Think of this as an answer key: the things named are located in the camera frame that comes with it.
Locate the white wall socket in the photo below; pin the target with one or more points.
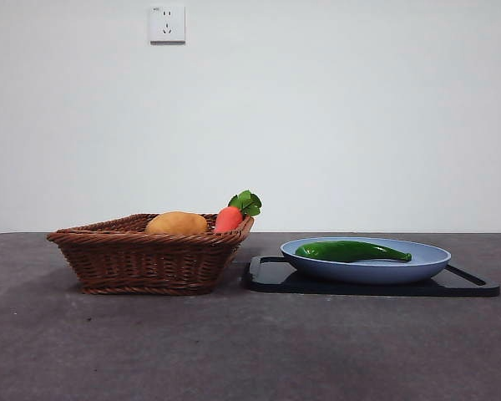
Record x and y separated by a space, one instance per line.
167 23

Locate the blue round plate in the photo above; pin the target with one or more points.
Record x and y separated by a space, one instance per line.
359 273

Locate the green pepper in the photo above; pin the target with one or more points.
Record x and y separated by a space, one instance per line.
342 252

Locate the orange carrot with green leaves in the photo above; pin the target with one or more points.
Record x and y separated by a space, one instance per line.
229 219

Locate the brown wicker basket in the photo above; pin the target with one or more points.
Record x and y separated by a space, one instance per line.
150 263

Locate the yellow-brown potato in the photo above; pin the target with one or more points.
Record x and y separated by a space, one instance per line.
175 223

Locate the black rectangular tray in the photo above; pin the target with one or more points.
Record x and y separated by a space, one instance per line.
271 285

